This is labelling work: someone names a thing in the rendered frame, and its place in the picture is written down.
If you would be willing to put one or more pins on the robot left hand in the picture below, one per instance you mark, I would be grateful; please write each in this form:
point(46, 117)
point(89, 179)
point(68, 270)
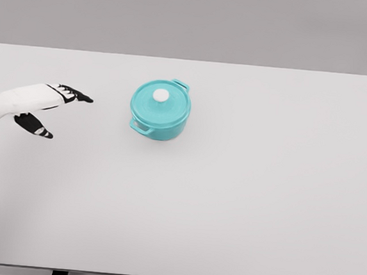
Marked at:
point(39, 97)

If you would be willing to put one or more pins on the teal lid with white knob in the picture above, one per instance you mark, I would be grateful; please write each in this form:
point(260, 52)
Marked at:
point(158, 103)

